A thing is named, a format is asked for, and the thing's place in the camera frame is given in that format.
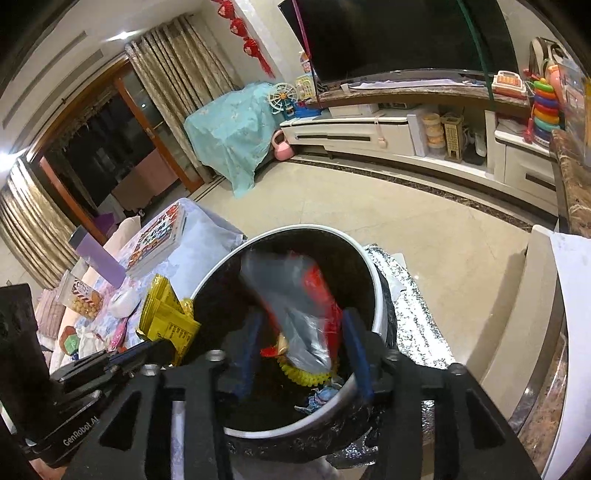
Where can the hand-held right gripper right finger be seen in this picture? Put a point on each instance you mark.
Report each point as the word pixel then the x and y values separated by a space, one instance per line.
pixel 359 360

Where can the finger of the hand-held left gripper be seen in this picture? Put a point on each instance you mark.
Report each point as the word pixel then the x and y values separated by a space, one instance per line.
pixel 143 355
pixel 83 376

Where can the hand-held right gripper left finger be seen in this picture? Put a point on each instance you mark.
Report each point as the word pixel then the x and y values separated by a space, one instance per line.
pixel 248 355

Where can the yellow snack packet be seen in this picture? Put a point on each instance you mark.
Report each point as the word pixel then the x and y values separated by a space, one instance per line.
pixel 166 323

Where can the white foam block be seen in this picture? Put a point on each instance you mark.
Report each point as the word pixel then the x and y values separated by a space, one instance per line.
pixel 124 304

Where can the grey and red plastic wrapper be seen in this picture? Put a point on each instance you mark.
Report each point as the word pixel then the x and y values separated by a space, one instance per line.
pixel 300 332

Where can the white bin with black liner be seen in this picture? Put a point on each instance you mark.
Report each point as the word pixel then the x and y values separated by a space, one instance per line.
pixel 381 300

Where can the red apple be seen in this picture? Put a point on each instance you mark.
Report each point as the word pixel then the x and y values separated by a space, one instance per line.
pixel 70 341

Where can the pink striped cushion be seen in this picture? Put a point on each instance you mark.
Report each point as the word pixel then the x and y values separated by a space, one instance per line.
pixel 48 314

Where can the blue wrapper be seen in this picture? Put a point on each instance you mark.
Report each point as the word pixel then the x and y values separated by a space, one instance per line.
pixel 321 397

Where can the yellow toothed plastic piece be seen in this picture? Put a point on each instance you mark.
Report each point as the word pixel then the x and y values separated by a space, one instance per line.
pixel 304 376

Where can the clear snack jar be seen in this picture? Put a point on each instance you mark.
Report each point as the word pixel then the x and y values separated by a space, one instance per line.
pixel 83 297

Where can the purple bottle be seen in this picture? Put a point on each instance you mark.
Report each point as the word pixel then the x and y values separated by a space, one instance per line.
pixel 99 258

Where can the colourful book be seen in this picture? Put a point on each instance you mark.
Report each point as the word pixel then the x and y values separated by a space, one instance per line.
pixel 157 240

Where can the beige patterned curtain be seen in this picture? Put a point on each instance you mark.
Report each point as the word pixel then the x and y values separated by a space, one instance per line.
pixel 184 83
pixel 32 221

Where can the cream wooden chair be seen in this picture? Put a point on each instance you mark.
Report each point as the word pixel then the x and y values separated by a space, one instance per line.
pixel 508 300

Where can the pink kettlebell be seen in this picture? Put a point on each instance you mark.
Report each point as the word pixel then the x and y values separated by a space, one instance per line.
pixel 282 147

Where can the pink hanging charm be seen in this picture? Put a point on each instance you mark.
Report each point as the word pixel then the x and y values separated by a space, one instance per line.
pixel 380 141

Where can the white paper sheet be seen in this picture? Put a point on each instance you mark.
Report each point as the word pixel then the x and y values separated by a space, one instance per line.
pixel 577 323

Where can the cream television cabinet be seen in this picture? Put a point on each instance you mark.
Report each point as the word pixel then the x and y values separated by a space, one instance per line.
pixel 351 134

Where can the teal cover cloth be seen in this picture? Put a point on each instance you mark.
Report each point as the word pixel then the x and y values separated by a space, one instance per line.
pixel 226 129

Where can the wooden sliding glass door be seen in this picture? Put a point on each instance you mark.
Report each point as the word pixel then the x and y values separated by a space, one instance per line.
pixel 124 120

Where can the stacked yellow containers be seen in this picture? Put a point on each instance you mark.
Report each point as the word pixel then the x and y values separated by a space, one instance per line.
pixel 433 131

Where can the wooden lantern box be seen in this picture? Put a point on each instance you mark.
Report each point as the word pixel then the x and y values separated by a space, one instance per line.
pixel 452 138

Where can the blue toy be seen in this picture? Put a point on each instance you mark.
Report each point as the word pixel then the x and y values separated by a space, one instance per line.
pixel 307 111

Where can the ferris wheel toy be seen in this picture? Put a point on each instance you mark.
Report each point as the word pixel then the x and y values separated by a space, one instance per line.
pixel 281 99

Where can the brown marble countertop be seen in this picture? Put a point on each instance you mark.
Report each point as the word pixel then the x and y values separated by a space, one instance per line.
pixel 575 194

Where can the toy cash register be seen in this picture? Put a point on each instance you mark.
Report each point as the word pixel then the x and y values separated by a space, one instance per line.
pixel 508 85

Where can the black television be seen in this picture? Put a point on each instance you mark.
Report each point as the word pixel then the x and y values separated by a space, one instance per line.
pixel 397 37

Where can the red hanging decorations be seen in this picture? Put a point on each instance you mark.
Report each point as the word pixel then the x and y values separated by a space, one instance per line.
pixel 240 27

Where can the pink hoop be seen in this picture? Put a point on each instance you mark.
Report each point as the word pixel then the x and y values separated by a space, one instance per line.
pixel 305 32

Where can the green hoop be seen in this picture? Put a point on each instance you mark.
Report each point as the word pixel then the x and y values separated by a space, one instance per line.
pixel 478 50

